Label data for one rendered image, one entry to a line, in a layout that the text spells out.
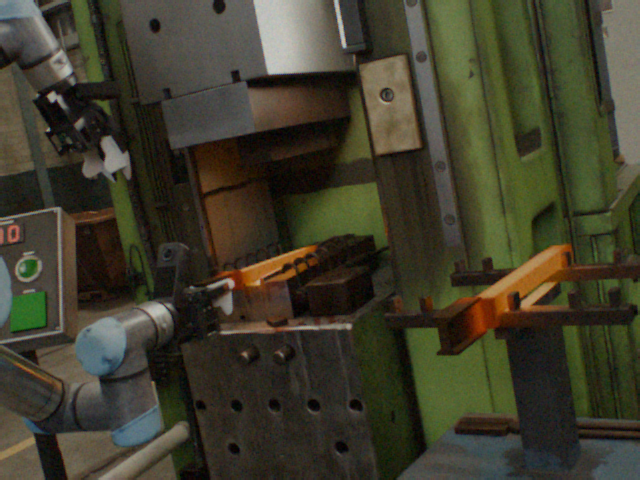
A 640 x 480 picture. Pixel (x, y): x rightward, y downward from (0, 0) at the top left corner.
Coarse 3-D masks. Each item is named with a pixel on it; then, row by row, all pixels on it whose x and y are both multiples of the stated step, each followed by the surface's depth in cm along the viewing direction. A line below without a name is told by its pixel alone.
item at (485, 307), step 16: (544, 256) 112; (512, 272) 105; (528, 272) 104; (544, 272) 107; (496, 288) 98; (512, 288) 98; (528, 288) 103; (464, 304) 89; (480, 304) 92; (496, 304) 94; (432, 320) 87; (448, 320) 85; (464, 320) 89; (480, 320) 92; (496, 320) 92; (448, 336) 86; (464, 336) 89; (480, 336) 91; (448, 352) 86
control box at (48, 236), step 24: (24, 216) 167; (48, 216) 166; (0, 240) 165; (24, 240) 165; (48, 240) 164; (72, 240) 170; (48, 264) 162; (72, 264) 168; (24, 288) 161; (48, 288) 160; (72, 288) 165; (48, 312) 158; (72, 312) 163; (0, 336) 158; (24, 336) 157; (48, 336) 157; (72, 336) 161
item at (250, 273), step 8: (304, 248) 170; (312, 248) 171; (280, 256) 162; (288, 256) 161; (296, 256) 164; (256, 264) 155; (264, 264) 153; (272, 264) 156; (280, 264) 158; (224, 272) 145; (232, 272) 144; (240, 272) 144; (248, 272) 148; (256, 272) 150; (264, 272) 153; (208, 280) 139; (216, 280) 139; (232, 280) 144; (240, 280) 144; (248, 280) 148; (232, 288) 143; (240, 288) 144
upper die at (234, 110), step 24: (192, 96) 149; (216, 96) 146; (240, 96) 144; (264, 96) 148; (288, 96) 156; (312, 96) 165; (336, 96) 175; (168, 120) 152; (192, 120) 150; (216, 120) 147; (240, 120) 145; (264, 120) 147; (288, 120) 155; (312, 120) 164; (192, 144) 151
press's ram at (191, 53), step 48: (144, 0) 149; (192, 0) 144; (240, 0) 140; (288, 0) 149; (144, 48) 151; (192, 48) 146; (240, 48) 142; (288, 48) 147; (336, 48) 166; (144, 96) 154
